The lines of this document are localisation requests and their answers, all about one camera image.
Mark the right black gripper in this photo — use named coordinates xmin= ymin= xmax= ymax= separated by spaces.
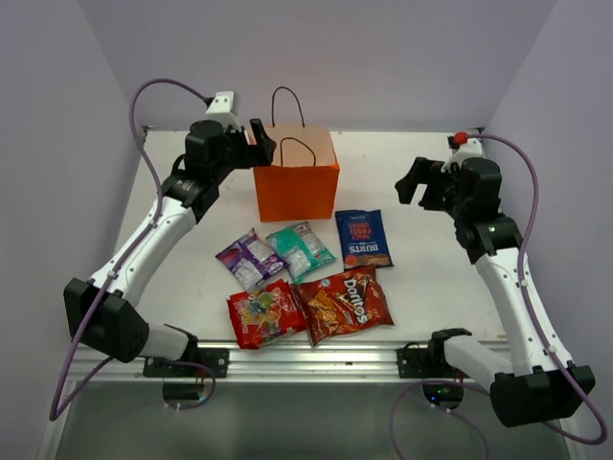
xmin=396 ymin=156 xmax=470 ymax=220

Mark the orange paper bag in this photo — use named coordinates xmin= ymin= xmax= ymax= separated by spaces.
xmin=254 ymin=102 xmax=340 ymax=222

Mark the red Doritos chip bag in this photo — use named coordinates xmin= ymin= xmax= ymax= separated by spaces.
xmin=291 ymin=265 xmax=394 ymax=347

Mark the red candy bag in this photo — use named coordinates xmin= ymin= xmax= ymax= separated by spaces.
xmin=226 ymin=279 xmax=307 ymax=350

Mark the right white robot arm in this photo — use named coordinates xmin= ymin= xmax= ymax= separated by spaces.
xmin=396 ymin=157 xmax=595 ymax=427

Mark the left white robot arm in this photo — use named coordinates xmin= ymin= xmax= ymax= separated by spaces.
xmin=63 ymin=119 xmax=276 ymax=377

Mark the blue Burts chip bag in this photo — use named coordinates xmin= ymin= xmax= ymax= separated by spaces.
xmin=335 ymin=210 xmax=394 ymax=270

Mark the teal snack packet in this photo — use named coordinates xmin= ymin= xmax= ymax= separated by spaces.
xmin=265 ymin=221 xmax=336 ymax=284

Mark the purple snack packet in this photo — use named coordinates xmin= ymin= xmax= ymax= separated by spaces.
xmin=216 ymin=228 xmax=288 ymax=291

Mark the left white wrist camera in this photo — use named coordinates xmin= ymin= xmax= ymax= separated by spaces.
xmin=206 ymin=91 xmax=240 ymax=130

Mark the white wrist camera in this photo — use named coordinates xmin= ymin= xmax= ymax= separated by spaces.
xmin=206 ymin=91 xmax=240 ymax=130
xmin=441 ymin=131 xmax=484 ymax=173

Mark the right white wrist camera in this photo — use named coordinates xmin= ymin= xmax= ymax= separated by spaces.
xmin=441 ymin=131 xmax=484 ymax=173

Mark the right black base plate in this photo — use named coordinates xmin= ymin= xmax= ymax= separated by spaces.
xmin=396 ymin=342 xmax=467 ymax=380

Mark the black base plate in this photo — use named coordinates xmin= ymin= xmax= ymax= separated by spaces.
xmin=143 ymin=347 xmax=230 ymax=379
xmin=396 ymin=342 xmax=467 ymax=380

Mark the aluminium mounting rail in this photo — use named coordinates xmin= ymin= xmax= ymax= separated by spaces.
xmin=71 ymin=340 xmax=566 ymax=383

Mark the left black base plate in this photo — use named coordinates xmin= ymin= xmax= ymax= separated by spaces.
xmin=143 ymin=347 xmax=230 ymax=379

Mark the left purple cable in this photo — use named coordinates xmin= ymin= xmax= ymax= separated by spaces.
xmin=49 ymin=78 xmax=217 ymax=422

